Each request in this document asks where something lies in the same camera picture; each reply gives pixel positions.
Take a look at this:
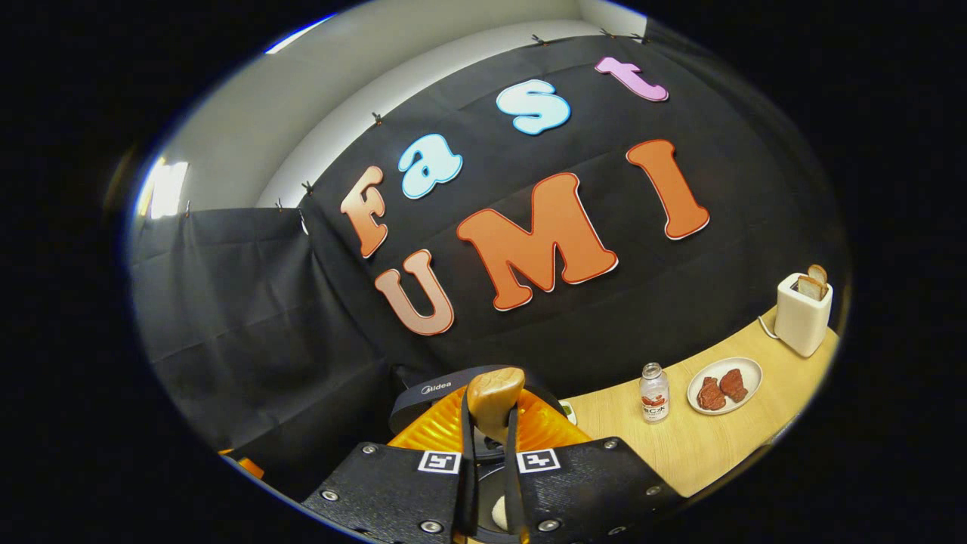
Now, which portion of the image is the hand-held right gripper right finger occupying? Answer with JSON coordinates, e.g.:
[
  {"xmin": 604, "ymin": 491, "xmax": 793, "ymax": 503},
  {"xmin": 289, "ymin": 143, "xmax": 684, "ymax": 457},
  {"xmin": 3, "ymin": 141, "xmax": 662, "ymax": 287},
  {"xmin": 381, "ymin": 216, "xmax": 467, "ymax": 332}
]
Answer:
[{"xmin": 505, "ymin": 387, "xmax": 684, "ymax": 541}]

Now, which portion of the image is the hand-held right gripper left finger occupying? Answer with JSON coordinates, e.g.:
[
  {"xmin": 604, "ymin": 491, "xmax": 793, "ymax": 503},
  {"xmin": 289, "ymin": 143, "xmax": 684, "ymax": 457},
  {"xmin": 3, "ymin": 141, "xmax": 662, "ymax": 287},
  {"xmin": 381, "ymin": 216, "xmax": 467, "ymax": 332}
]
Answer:
[{"xmin": 302, "ymin": 387, "xmax": 478, "ymax": 543}]

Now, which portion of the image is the wooden spoon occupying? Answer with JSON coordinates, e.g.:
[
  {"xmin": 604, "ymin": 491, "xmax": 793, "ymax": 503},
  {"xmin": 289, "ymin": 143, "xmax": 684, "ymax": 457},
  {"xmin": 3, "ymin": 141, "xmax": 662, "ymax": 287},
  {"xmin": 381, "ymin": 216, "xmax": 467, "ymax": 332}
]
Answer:
[{"xmin": 466, "ymin": 367, "xmax": 526, "ymax": 448}]

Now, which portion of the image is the black rice cooker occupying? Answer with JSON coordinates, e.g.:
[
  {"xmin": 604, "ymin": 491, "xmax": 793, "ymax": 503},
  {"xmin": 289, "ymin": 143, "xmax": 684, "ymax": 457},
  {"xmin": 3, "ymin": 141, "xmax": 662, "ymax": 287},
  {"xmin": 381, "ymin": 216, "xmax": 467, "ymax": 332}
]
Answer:
[{"xmin": 388, "ymin": 365, "xmax": 566, "ymax": 543}]

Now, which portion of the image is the small clear bottle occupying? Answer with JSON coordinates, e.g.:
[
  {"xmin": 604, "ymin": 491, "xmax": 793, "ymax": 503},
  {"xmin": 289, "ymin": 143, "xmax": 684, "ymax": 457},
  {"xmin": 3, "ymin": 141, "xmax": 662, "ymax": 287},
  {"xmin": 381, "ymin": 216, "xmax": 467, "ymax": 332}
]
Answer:
[{"xmin": 639, "ymin": 362, "xmax": 670, "ymax": 424}]

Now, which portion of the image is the white round plate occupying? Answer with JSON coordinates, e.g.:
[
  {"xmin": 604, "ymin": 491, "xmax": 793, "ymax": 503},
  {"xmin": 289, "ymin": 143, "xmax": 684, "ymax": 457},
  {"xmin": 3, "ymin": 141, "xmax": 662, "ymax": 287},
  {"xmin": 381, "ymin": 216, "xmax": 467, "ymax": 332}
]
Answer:
[{"xmin": 687, "ymin": 357, "xmax": 763, "ymax": 416}]

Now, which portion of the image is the white toaster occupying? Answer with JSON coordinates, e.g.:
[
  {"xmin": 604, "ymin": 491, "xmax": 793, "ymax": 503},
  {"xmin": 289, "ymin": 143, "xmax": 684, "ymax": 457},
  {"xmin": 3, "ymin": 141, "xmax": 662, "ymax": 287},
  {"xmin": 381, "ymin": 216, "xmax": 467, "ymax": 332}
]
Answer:
[{"xmin": 758, "ymin": 272, "xmax": 833, "ymax": 358}]

